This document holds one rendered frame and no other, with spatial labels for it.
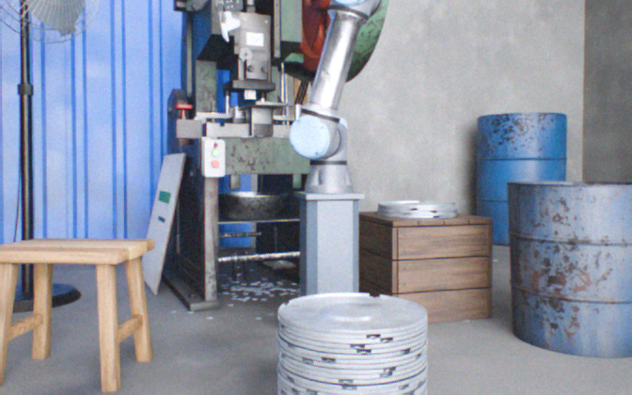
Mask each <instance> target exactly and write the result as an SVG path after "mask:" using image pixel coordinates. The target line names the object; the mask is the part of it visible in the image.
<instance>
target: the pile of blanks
mask: <svg viewBox="0 0 632 395"><path fill-rule="evenodd" d="M427 324H428V322H427V323H426V325H425V326H424V327H422V328H421V329H420V330H418V331H416V332H413V333H410V334H407V335H403V336H399V337H394V338H387V339H378V340H376V339H375V338H371V339H337V338H328V337H320V336H313V335H309V334H305V333H301V332H298V331H295V330H292V329H290V328H288V327H286V326H284V325H283V324H282V323H281V322H280V321H279V320H278V329H277V330H276V336H277V357H278V364H277V367H276V371H277V395H427V389H426V383H427V373H426V372H427V368H428V363H427V358H426V357H427V343H428V340H427V330H428V325H427ZM426 363H427V364H426Z"/></svg>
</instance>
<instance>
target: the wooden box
mask: <svg viewBox="0 0 632 395"><path fill-rule="evenodd" d="M490 224H493V218H487V217H480V216H474V215H468V214H461V213H458V215H457V216H455V217H450V218H396V217H385V216H381V215H378V214H377V212H358V293H369V294H370V296H373V297H374V298H376V297H381V294H382V295H388V296H394V297H399V298H402V299H406V300H409V301H412V302H415V303H417V304H419V305H421V306H423V307H424V308H425V309H426V310H427V322H428V324H438V323H448V322H460V321H470V320H481V319H491V318H493V297H492V288H489V286H490V287H492V256H489V255H492V254H493V225H490Z"/></svg>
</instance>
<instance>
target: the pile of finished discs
mask: <svg viewBox="0 0 632 395"><path fill-rule="evenodd" d="M377 205H378V208H377V210H378V211H377V214H378V215H381V216H385V217H396V218H450V217H455V216H457V215H458V213H457V209H458V206H457V204H456V203H449V202H434V201H425V203H419V202H418V201H390V202H380V203H379V204H378V203H377Z"/></svg>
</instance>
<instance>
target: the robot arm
mask: <svg viewBox="0 0 632 395"><path fill-rule="evenodd" d="M208 1H209V0H194V1H193V3H192V5H191V7H190V8H191V9H192V10H193V11H194V12H197V11H200V10H202V9H203V8H204V5H205V4H206V3H207V2H208ZM215 3H216V8H217V12H218V14H219V20H220V24H221V30H222V35H223V38H224V39H225V40H226V42H228V41H229V39H228V35H229V31H230V30H232V29H234V28H236V27H238V26H239V25H240V22H239V21H240V18H239V17H238V16H235V15H232V12H235V11H238V10H243V2H242V0H215ZM382 4H383V0H331V3H330V7H329V10H328V13H329V15H330V17H331V24H330V26H329V30H328V34H327V37H326V39H325V41H324V47H323V50H322V54H321V57H320V61H319V66H318V69H317V72H316V76H315V79H314V83H313V87H312V90H311V93H310V96H309V100H308V103H307V104H306V105H304V106H302V107H301V114H300V118H299V119H298V120H297V121H296V122H295V123H294V124H293V125H292V127H291V130H290V141H291V144H292V147H293V149H294V150H295V151H296V152H297V153H298V154H299V155H301V156H302V157H304V158H307V159H309V171H308V176H307V179H306V182H305V185H304V193H307V194H351V193H353V186H352V183H351V180H350V177H349V173H348V170H347V133H348V129H347V123H346V121H345V120H344V119H343V118H340V116H339V114H338V111H337V110H338V107H339V103H340V97H341V93H342V91H343V87H344V84H345V80H346V76H347V73H348V69H349V66H350V62H351V59H352V55H353V53H354V52H355V48H356V43H357V39H358V36H359V32H360V29H361V27H362V26H363V25H365V24H367V23H368V21H369V18H370V17H372V16H374V15H375V14H376V13H377V12H378V11H379V10H380V8H381V6H382Z"/></svg>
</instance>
